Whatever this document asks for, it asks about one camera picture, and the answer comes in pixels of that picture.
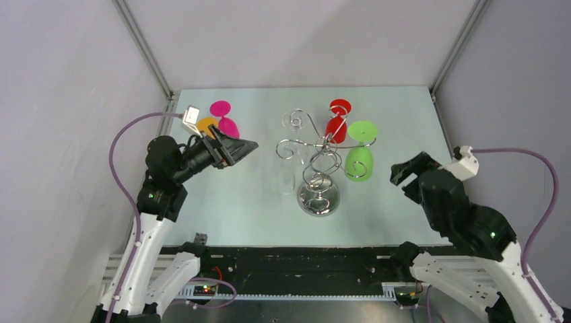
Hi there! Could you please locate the pink wine glass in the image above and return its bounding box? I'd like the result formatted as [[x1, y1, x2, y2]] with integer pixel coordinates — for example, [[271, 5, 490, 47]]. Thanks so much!
[[209, 100, 240, 138]]

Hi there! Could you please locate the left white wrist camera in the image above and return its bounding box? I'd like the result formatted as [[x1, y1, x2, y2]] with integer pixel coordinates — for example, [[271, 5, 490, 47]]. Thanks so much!
[[181, 105, 203, 138]]

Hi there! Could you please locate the right aluminium frame post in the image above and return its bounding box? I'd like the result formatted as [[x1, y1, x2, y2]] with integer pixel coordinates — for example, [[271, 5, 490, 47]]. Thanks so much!
[[430, 0, 492, 101]]

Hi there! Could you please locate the aluminium frame post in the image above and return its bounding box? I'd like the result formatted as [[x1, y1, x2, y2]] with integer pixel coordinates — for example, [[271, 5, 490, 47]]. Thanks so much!
[[430, 0, 492, 101], [112, 0, 173, 100]]

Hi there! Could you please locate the red wine glass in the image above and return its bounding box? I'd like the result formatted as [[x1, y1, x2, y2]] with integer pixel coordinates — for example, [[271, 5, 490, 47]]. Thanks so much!
[[325, 98, 352, 144]]

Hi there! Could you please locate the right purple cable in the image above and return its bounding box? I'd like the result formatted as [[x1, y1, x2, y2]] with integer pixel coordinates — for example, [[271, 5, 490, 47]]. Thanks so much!
[[424, 147, 561, 323]]

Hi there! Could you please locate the circuit board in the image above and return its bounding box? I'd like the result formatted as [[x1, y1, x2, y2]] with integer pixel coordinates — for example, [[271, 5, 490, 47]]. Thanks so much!
[[193, 285, 217, 297], [394, 292, 419, 310]]

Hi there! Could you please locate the left aluminium frame post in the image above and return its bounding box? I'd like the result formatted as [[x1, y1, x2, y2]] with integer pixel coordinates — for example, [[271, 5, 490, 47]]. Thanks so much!
[[112, 0, 173, 100]]

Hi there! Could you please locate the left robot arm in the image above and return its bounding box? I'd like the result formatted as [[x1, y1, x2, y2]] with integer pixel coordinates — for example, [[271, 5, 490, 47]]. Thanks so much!
[[92, 126, 259, 322]]

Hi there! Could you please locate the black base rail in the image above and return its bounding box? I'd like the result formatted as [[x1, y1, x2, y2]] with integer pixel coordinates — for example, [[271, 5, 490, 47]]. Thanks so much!
[[158, 245, 436, 297]]

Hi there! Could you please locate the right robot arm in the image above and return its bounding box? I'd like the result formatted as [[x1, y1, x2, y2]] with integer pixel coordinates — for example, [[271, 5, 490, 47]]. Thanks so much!
[[390, 146, 570, 322]]

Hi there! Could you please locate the right circuit board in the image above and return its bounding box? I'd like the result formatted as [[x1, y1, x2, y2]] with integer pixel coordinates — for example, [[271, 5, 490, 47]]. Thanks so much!
[[394, 292, 419, 310]]

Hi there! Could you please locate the left circuit board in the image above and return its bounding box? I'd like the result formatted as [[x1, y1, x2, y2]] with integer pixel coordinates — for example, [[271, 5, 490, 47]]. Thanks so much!
[[193, 285, 217, 297]]

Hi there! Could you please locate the green wine glass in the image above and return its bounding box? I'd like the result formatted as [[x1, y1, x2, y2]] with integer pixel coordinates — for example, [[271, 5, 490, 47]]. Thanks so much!
[[344, 120, 378, 182]]

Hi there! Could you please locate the clear champagne flute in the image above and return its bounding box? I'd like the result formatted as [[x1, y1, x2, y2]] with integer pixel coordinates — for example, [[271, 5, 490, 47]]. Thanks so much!
[[278, 146, 297, 195]]

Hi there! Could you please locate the clear wine glass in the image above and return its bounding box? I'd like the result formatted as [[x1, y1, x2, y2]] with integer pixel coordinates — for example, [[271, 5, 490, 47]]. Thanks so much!
[[282, 109, 309, 166]]

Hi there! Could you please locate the orange wine glass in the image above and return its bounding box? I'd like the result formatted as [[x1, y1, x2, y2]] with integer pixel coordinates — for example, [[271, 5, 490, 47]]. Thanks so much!
[[196, 117, 218, 138]]

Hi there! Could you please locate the chrome wine glass rack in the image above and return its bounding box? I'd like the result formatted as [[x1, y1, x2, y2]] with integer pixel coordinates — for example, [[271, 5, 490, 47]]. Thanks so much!
[[275, 110, 358, 217]]

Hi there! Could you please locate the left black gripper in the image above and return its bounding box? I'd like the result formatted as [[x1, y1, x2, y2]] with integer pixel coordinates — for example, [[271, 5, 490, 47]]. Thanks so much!
[[172, 124, 257, 184]]

